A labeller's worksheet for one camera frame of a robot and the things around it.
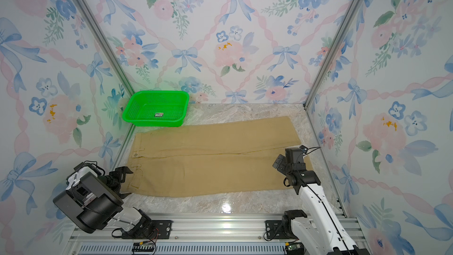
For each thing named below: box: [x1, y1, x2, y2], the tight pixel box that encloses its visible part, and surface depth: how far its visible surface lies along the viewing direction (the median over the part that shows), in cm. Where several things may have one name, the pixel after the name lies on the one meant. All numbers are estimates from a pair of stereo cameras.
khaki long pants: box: [125, 116, 300, 197], surface depth 95 cm
